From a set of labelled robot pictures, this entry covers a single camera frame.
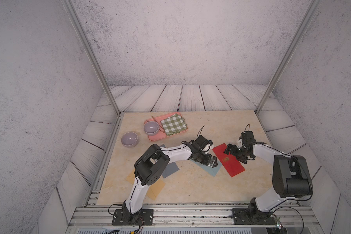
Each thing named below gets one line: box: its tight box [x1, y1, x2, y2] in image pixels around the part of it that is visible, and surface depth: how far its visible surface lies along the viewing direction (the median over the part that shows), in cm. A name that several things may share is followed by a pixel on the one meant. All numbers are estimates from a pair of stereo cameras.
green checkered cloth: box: [160, 113, 188, 137], surface depth 113 cm
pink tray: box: [144, 111, 188, 142], surface depth 109 cm
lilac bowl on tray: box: [143, 121, 160, 137], surface depth 108 cm
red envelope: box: [212, 142, 246, 178], surface depth 93 cm
